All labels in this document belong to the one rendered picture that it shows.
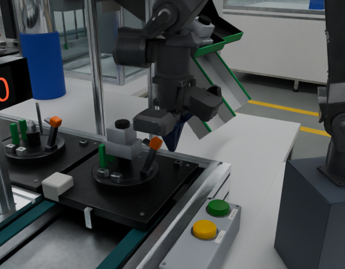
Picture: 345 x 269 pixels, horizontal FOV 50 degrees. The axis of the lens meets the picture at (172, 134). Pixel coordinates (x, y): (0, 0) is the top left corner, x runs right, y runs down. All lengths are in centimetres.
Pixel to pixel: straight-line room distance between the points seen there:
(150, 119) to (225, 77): 59
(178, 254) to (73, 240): 21
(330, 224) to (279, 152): 58
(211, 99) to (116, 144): 22
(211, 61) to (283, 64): 357
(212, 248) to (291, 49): 413
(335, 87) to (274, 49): 413
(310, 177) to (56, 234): 47
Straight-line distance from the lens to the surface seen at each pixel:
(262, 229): 85
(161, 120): 59
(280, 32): 467
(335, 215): 62
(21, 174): 86
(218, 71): 116
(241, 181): 101
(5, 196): 76
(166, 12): 60
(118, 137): 74
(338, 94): 60
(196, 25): 88
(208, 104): 62
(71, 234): 75
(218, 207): 70
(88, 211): 72
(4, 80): 64
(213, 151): 115
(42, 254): 72
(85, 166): 86
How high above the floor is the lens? 138
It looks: 24 degrees down
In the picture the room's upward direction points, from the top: straight up
